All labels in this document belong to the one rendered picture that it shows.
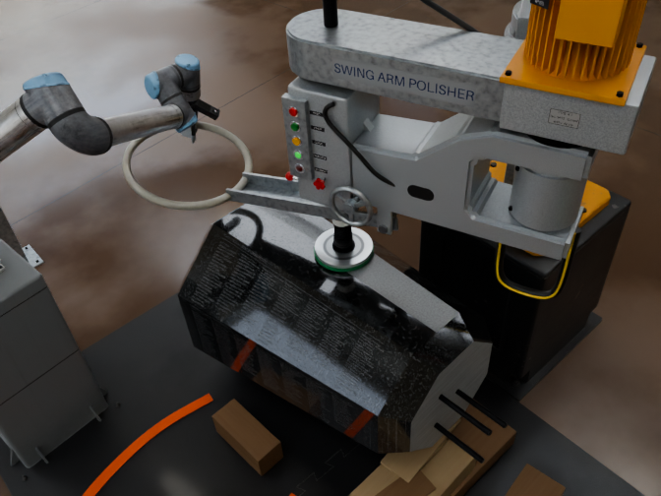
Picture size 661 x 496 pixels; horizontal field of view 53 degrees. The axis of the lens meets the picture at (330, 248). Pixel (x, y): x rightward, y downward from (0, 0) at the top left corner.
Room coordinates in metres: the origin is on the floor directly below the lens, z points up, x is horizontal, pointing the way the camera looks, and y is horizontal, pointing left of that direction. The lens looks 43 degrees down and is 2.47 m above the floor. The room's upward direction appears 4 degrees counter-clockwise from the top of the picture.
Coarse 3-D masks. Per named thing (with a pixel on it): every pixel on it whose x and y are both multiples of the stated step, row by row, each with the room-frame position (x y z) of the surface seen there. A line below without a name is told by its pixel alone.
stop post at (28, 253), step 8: (0, 208) 2.70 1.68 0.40; (0, 216) 2.69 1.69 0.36; (0, 224) 2.68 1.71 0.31; (8, 224) 2.70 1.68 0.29; (0, 232) 2.67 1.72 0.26; (8, 232) 2.69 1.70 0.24; (8, 240) 2.68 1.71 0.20; (16, 240) 2.70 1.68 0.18; (16, 248) 2.69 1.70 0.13; (24, 248) 2.82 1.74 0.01; (24, 256) 2.70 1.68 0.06; (32, 256) 2.75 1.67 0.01; (32, 264) 2.68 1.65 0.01; (40, 264) 2.68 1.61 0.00
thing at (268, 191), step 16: (256, 176) 2.00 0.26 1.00; (272, 176) 1.97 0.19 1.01; (240, 192) 1.90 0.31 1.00; (256, 192) 1.95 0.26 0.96; (272, 192) 1.93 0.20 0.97; (288, 192) 1.91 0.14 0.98; (272, 208) 1.83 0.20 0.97; (288, 208) 1.80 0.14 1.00; (304, 208) 1.76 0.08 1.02; (320, 208) 1.73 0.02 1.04; (368, 224) 1.64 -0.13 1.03
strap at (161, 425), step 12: (204, 396) 1.72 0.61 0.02; (180, 408) 1.66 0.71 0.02; (192, 408) 1.66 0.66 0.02; (168, 420) 1.61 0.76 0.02; (156, 432) 1.55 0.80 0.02; (132, 444) 1.51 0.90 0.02; (144, 444) 1.50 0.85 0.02; (120, 456) 1.45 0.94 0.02; (108, 468) 1.40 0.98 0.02; (96, 480) 1.35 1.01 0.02; (96, 492) 1.30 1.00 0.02
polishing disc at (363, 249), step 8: (328, 232) 1.83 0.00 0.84; (352, 232) 1.82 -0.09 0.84; (360, 232) 1.82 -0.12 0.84; (320, 240) 1.79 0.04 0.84; (328, 240) 1.79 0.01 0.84; (360, 240) 1.78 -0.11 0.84; (368, 240) 1.77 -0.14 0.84; (320, 248) 1.75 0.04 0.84; (328, 248) 1.75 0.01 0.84; (360, 248) 1.74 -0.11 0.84; (368, 248) 1.73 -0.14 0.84; (320, 256) 1.71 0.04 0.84; (328, 256) 1.71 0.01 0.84; (336, 256) 1.70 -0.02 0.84; (344, 256) 1.70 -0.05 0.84; (352, 256) 1.70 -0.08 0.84; (360, 256) 1.69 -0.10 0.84; (368, 256) 1.69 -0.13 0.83; (328, 264) 1.67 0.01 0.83; (336, 264) 1.66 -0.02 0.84; (344, 264) 1.66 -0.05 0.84; (352, 264) 1.66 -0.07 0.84; (360, 264) 1.67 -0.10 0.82
